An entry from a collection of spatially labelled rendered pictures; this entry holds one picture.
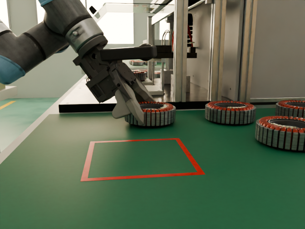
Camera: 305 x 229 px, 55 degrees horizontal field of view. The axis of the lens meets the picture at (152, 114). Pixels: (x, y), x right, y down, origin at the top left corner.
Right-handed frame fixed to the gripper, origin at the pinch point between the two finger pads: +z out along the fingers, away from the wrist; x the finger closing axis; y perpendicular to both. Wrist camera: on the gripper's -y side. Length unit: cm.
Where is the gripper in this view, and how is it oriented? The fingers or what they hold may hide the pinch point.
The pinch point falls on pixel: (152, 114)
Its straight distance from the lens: 64.2
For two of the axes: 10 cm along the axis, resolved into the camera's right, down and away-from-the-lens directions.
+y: -7.8, 5.4, 3.1
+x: -2.1, 2.3, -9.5
